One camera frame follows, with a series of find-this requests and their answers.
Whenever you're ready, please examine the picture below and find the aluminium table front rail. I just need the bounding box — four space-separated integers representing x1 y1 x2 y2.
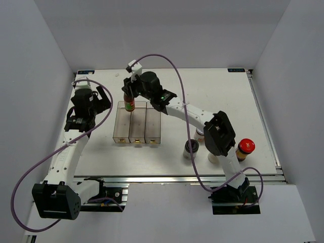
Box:
73 175 284 184

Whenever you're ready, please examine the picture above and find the blue table label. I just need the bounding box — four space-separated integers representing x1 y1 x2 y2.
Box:
227 68 245 73
77 70 95 75

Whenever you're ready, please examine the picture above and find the clear organizer bin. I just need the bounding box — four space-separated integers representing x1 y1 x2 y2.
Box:
129 101 146 144
145 102 161 145
113 101 131 144

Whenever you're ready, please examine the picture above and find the red lid brown jar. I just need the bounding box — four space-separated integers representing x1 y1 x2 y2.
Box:
235 138 256 162

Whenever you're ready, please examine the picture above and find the left clear organizer bin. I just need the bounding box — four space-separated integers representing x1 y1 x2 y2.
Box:
113 101 131 144

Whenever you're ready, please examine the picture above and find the black grinder white bottle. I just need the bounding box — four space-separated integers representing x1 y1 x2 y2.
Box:
208 153 218 164

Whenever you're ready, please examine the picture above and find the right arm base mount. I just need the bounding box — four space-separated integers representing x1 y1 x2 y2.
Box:
208 186 261 215

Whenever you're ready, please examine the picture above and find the left blue table label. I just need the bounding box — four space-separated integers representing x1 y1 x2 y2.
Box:
77 70 95 75

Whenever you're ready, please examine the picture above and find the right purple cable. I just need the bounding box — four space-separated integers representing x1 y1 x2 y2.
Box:
130 54 265 210

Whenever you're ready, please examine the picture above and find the purple cable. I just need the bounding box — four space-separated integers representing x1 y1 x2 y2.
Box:
10 78 114 232
130 54 265 210

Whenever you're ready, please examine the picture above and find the white lid sauce jar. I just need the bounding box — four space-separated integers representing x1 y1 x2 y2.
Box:
194 128 205 143

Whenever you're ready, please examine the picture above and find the wrist white camera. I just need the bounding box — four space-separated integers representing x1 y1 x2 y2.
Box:
126 60 142 75
72 79 92 91

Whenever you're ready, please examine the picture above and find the red chili sauce bottle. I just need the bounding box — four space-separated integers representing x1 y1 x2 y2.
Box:
124 93 135 112

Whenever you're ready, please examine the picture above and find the right clear organizer bin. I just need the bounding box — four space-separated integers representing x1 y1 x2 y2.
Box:
145 102 161 145

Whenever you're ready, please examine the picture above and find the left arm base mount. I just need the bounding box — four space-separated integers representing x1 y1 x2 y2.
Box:
72 177 128 212

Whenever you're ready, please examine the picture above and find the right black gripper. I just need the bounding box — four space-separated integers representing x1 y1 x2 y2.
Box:
122 72 153 101

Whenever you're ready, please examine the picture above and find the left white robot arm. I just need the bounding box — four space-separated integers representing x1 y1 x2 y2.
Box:
32 86 111 220

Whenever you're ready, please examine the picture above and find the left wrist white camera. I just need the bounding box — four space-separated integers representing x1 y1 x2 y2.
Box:
72 79 92 91

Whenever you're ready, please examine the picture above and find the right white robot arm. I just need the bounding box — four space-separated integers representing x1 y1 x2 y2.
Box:
122 71 250 202

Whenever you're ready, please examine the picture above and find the middle clear organizer bin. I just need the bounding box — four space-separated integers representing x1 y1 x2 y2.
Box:
129 101 146 144

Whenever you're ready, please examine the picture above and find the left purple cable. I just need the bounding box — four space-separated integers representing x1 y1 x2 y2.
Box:
10 78 114 232

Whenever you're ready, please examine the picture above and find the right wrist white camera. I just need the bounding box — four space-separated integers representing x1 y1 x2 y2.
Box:
126 60 142 75

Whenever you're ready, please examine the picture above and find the right blue table label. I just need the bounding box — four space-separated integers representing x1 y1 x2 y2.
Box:
227 68 245 73

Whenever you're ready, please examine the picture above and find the black lid spice jar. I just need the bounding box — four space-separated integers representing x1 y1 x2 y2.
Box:
183 139 199 159

